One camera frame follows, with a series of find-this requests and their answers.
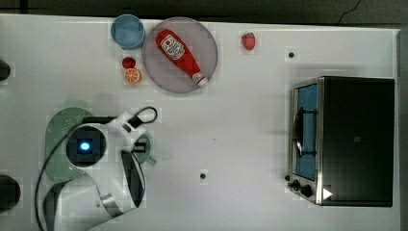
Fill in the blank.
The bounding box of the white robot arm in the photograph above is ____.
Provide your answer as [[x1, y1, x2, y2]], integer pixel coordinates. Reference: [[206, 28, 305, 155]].
[[42, 112, 146, 231]]

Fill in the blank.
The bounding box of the green mug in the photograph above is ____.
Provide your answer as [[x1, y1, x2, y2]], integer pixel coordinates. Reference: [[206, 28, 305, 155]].
[[134, 134, 157, 166]]

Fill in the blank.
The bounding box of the grey round plate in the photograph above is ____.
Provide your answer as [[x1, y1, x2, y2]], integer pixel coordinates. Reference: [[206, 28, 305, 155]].
[[142, 17, 217, 93]]

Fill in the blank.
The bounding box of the red plush ketchup bottle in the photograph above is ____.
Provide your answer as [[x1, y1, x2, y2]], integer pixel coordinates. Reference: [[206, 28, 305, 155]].
[[155, 29, 208, 88]]

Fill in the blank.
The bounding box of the orange slice toy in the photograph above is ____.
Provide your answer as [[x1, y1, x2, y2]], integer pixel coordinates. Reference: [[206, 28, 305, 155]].
[[123, 68, 141, 84]]

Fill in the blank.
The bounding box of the red toy strawberry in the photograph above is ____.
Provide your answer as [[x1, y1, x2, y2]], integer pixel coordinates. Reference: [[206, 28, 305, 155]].
[[241, 33, 256, 51]]

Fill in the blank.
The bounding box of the small red toy fruit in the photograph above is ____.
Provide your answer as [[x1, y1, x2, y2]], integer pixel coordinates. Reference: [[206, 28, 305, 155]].
[[122, 58, 136, 69]]

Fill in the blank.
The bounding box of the blue cup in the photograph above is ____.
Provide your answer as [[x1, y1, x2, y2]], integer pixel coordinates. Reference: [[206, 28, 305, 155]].
[[111, 14, 145, 50]]

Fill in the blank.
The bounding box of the black toaster oven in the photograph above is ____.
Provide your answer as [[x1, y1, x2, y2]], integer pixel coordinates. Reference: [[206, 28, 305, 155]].
[[285, 76, 395, 207]]

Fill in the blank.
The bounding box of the green perforated colander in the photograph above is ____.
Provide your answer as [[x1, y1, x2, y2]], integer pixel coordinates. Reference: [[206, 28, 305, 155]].
[[44, 107, 91, 184]]

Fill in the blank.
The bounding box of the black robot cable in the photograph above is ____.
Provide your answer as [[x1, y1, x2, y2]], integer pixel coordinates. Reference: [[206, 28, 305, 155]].
[[34, 106, 159, 231]]

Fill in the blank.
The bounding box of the black cylinder post upper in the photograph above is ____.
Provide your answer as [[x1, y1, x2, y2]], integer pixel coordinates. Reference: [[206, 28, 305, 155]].
[[0, 61, 11, 81]]

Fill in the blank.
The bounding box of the black cylinder post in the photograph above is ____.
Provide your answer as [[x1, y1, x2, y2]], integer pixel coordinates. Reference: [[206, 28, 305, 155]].
[[0, 61, 11, 81], [0, 175, 21, 213]]

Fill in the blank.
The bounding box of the black cylinder post lower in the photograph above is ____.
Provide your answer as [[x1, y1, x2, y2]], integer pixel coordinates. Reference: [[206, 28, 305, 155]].
[[0, 175, 21, 213]]

